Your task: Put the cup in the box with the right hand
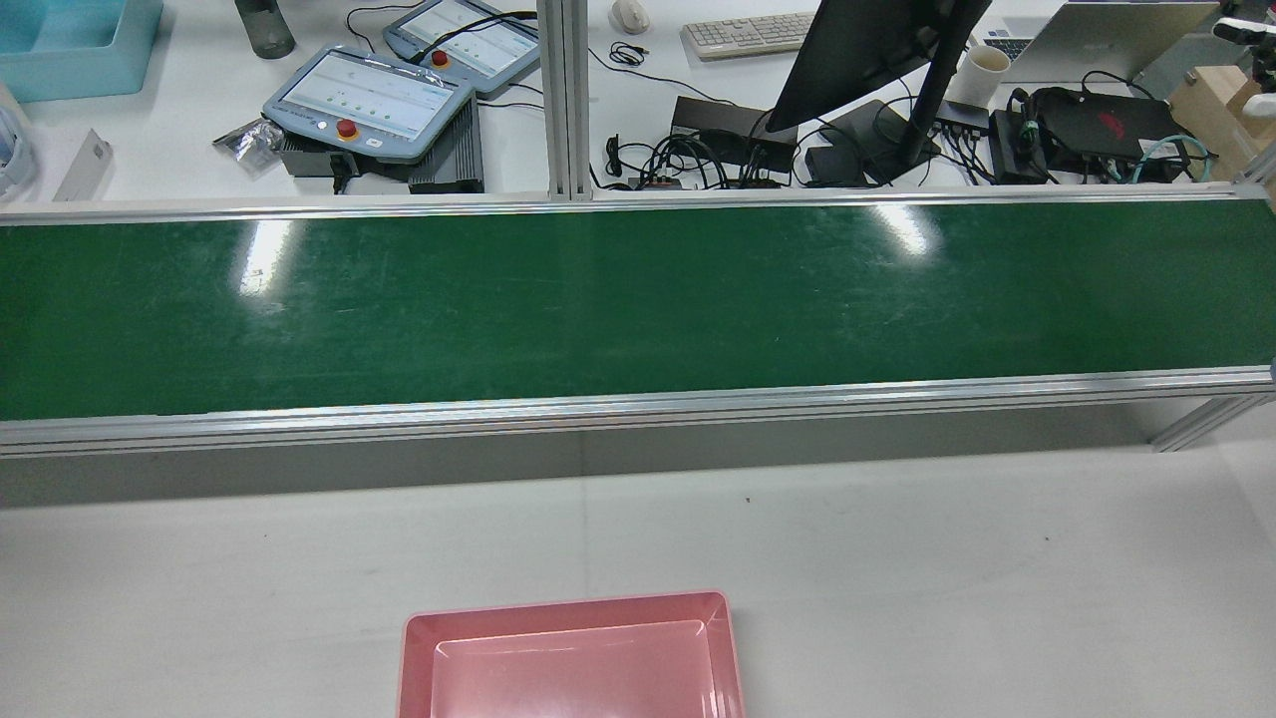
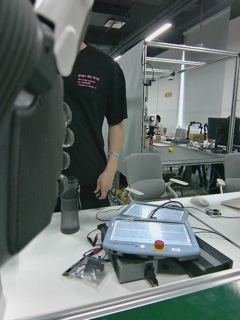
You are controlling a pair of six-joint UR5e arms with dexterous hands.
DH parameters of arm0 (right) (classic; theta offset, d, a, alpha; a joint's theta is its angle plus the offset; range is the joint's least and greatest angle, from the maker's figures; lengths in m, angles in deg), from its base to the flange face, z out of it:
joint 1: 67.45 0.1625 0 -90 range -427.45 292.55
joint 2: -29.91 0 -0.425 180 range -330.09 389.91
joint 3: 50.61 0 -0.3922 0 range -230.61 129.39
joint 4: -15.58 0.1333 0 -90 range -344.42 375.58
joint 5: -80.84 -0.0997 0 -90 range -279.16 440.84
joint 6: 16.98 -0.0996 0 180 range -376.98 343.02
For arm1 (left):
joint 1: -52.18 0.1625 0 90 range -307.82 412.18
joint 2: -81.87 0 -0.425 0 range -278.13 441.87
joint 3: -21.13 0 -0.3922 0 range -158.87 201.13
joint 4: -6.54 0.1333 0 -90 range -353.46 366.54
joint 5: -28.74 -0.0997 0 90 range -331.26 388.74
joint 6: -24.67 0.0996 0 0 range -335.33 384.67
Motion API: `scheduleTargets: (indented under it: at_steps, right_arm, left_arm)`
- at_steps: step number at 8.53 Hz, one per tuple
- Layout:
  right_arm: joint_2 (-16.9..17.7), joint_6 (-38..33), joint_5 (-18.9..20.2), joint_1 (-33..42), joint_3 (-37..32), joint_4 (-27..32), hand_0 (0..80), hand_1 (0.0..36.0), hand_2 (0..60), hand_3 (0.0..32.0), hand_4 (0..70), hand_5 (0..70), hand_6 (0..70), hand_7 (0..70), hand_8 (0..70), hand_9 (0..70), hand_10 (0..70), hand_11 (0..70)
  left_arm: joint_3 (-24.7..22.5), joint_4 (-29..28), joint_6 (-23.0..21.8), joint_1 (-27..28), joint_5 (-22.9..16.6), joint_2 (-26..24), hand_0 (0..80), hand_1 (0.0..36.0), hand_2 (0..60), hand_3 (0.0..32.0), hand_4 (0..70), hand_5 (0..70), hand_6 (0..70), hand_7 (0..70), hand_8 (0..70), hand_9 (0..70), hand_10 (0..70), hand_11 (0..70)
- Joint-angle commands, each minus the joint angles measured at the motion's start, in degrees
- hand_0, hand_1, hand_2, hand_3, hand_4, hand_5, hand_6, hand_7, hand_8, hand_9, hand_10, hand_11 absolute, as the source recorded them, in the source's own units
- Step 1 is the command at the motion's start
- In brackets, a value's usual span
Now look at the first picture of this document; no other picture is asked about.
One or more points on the aluminium conveyor side rail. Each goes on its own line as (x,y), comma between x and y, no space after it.
(299,210)
(598,411)

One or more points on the silver foil bag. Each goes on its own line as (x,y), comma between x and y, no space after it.
(249,145)

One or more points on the large robot teach pendant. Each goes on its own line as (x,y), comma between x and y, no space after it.
(369,105)

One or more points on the green conveyor belt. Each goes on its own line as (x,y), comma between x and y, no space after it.
(598,309)

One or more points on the aluminium profile post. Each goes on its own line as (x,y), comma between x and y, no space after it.
(564,100)

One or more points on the silver laptop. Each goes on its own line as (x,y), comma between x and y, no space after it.
(1107,35)

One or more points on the white black handheld device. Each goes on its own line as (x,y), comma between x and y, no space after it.
(1241,32)

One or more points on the black port hub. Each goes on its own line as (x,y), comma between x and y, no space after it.
(962,120)

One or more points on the white keyboard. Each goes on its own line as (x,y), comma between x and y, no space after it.
(748,35)

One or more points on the light blue plastic bin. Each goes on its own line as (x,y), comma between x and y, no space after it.
(70,50)

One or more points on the grey small carton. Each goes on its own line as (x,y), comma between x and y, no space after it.
(83,168)

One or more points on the clear plastic container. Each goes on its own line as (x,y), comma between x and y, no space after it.
(15,150)

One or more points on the black power adapter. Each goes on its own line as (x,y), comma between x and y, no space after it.
(1015,150)

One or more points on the black computer monitor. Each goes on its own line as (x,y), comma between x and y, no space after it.
(857,50)
(867,150)

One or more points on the pink plastic box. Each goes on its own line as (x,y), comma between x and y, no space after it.
(578,678)

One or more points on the small robot teach pendant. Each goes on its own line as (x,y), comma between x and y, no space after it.
(469,40)

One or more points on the white paper cup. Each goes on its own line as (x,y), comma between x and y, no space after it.
(977,78)

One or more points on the black docking box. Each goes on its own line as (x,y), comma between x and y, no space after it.
(723,125)

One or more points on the aluminium conveyor leg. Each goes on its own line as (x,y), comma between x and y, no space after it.
(1206,424)

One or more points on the wooden box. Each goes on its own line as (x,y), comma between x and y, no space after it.
(1211,110)

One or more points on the dark grey bottle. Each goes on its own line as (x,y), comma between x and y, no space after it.
(265,28)

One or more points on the black finned controller box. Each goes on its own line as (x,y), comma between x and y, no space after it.
(454,160)

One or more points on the white computer mouse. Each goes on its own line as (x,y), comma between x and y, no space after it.
(630,15)

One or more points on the black power adapter box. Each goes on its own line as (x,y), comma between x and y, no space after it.
(1107,125)

